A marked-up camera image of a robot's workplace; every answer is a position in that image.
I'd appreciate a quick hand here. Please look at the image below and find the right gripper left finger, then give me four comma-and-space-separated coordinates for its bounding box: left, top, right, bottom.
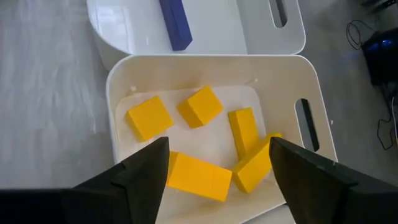
0, 136, 170, 224

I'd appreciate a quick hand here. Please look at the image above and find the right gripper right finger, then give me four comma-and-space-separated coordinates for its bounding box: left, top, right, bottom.
269, 136, 398, 224

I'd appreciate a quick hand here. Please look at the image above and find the long yellow wooden block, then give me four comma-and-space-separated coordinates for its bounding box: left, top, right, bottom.
232, 132, 283, 194
228, 107, 261, 161

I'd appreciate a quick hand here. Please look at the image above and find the yellow wooden cube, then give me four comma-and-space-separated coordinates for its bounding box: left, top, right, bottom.
177, 85, 224, 129
125, 95, 174, 142

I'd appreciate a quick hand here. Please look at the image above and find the yellow rectangular block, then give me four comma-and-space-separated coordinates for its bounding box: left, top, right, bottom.
166, 151, 233, 202

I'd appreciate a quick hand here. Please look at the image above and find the purple wooden block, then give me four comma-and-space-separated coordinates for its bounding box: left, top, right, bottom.
159, 0, 193, 52

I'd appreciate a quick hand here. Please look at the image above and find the white plastic bin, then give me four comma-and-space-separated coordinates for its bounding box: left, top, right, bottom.
104, 54, 339, 224
86, 0, 307, 72

